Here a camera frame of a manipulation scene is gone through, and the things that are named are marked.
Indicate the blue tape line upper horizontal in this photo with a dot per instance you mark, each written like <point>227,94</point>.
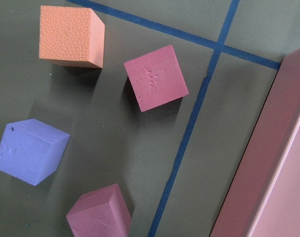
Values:
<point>177,33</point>

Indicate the pink plastic bin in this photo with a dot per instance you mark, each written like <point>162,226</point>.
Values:
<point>264,197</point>

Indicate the maroon foam block lower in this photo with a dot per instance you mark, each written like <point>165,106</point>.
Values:
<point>100,213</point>

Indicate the maroon foam block upper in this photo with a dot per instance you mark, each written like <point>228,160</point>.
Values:
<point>156,78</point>

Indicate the orange foam block right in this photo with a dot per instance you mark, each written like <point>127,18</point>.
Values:
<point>71,36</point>

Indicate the blue tape line far right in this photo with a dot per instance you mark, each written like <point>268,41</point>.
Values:
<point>193,117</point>

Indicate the maroon foam block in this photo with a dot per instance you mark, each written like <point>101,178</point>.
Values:
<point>156,78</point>
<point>100,213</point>

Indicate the purple foam block right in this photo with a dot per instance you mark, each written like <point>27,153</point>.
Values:
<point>31,150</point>

